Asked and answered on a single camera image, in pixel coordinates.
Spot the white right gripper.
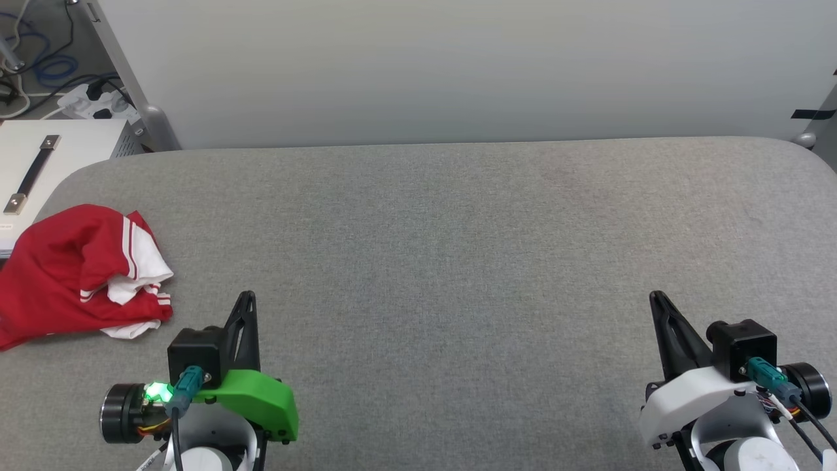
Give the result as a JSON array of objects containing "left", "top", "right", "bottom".
[{"left": 638, "top": 290, "right": 832, "bottom": 451}]

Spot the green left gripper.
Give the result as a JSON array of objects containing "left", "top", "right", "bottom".
[{"left": 99, "top": 290, "right": 300, "bottom": 445}]

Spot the red and white shirt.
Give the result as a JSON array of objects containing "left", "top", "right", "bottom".
[{"left": 0, "top": 204, "right": 175, "bottom": 352}]

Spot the white equipment case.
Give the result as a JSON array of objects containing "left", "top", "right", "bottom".
[{"left": 0, "top": 120, "right": 143, "bottom": 257}]

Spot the white power strip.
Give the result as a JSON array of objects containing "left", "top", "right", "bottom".
[{"left": 58, "top": 82, "right": 141, "bottom": 125}]

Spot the right camera cable teal plug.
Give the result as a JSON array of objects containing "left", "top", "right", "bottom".
[{"left": 740, "top": 357, "right": 837, "bottom": 452}]

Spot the grey metal frame leg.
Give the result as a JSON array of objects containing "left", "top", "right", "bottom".
[{"left": 790, "top": 84, "right": 837, "bottom": 172}]

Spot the black case handle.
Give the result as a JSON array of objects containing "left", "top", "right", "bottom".
[{"left": 3, "top": 134, "right": 61, "bottom": 215}]

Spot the white metal frame leg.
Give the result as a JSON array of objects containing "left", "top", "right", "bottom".
[{"left": 84, "top": 0, "right": 182, "bottom": 152}]

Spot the white floor cable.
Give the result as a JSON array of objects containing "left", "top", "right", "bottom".
[{"left": 0, "top": 0, "right": 33, "bottom": 120}]

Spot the blue coiled cable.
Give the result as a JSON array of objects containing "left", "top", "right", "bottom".
[{"left": 13, "top": 10, "right": 80, "bottom": 89}]

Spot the black floor cable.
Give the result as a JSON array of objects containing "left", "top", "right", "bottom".
[{"left": 0, "top": 0, "right": 131, "bottom": 117}]

